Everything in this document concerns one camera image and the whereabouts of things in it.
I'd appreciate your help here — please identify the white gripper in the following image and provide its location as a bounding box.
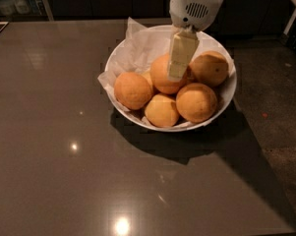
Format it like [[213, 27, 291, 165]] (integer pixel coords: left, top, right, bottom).
[[167, 0, 223, 82]]

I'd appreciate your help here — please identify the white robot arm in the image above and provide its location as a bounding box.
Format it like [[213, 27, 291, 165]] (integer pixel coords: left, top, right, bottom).
[[167, 0, 223, 82]]

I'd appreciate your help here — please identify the white ceramic bowl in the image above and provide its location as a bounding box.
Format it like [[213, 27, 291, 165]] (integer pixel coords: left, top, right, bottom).
[[103, 24, 238, 133]]

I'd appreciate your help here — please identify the small hidden orange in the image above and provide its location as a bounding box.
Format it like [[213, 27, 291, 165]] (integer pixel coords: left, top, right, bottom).
[[142, 71, 158, 94]]

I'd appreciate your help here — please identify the white paper liner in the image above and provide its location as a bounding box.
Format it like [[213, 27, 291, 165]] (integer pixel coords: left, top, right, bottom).
[[97, 17, 236, 131]]

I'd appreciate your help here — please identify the white plastic bottle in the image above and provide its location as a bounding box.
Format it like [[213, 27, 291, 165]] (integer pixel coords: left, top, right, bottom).
[[14, 0, 31, 15]]

